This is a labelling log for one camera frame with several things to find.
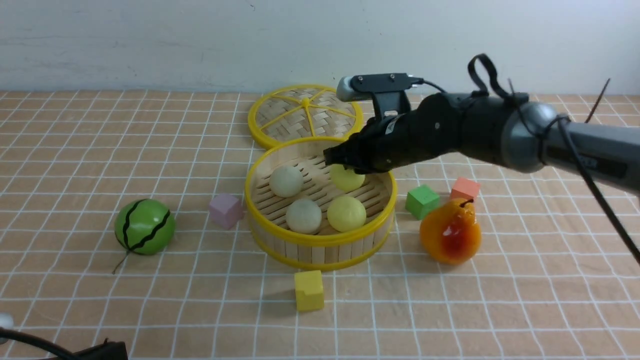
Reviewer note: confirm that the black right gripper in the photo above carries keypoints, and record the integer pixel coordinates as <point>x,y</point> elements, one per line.
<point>422,134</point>

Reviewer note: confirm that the yellow bun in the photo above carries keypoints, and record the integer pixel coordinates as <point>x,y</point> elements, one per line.
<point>345,179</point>
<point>346,213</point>

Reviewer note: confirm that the yellow bun front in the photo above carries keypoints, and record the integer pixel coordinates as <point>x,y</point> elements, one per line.
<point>346,213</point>

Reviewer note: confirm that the white bun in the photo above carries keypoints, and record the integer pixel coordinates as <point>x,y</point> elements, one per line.
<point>286,181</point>
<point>304,216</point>

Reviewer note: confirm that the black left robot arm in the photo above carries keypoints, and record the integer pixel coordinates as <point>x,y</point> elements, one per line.
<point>108,350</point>

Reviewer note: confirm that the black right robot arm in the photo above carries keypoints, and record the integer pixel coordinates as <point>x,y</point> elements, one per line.
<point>485,128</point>

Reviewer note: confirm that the woven bamboo steamer lid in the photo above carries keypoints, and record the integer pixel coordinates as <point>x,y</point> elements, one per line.
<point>302,111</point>

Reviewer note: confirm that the bamboo steamer tray yellow rim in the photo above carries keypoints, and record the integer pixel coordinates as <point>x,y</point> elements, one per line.
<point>327,249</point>

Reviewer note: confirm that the salmon orange cube block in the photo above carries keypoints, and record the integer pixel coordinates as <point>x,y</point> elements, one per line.
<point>464,188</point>

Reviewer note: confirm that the green cube block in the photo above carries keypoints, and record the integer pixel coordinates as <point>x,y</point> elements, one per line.
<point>422,200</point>

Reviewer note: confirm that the orange toy pear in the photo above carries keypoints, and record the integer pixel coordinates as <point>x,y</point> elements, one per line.
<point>451,234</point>

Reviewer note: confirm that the yellow cube block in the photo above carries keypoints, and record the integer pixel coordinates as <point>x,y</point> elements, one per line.
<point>309,291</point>

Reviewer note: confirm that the pink purple cube block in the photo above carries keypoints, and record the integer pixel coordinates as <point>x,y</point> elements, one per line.
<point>226,210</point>

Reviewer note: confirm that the green toy watermelon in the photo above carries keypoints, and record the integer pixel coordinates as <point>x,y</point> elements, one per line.
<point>144,227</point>

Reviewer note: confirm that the checkered peach tablecloth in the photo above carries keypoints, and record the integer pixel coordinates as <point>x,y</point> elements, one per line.
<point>551,279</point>

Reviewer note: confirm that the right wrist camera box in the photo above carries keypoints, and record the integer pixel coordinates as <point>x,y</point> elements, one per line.
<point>386,91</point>

